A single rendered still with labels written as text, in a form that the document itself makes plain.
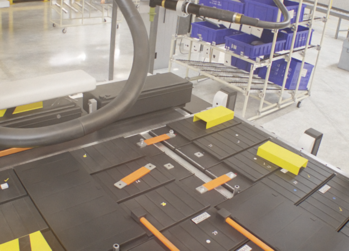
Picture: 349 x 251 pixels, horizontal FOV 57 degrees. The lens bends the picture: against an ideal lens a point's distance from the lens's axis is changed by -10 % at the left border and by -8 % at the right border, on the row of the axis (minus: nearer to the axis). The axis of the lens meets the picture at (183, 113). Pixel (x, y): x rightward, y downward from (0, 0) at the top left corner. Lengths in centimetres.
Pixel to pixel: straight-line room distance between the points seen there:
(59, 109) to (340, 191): 93
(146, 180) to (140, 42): 48
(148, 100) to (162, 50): 367
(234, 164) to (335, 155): 258
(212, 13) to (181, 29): 435
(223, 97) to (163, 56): 342
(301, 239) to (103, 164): 59
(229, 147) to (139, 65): 68
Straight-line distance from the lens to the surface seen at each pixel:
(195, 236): 85
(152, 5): 159
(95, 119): 53
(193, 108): 177
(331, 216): 103
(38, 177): 100
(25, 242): 77
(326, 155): 358
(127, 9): 67
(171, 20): 495
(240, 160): 115
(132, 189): 96
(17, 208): 92
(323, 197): 110
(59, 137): 52
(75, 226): 84
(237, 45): 353
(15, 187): 99
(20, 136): 53
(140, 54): 62
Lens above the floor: 160
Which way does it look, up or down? 25 degrees down
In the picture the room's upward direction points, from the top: 7 degrees clockwise
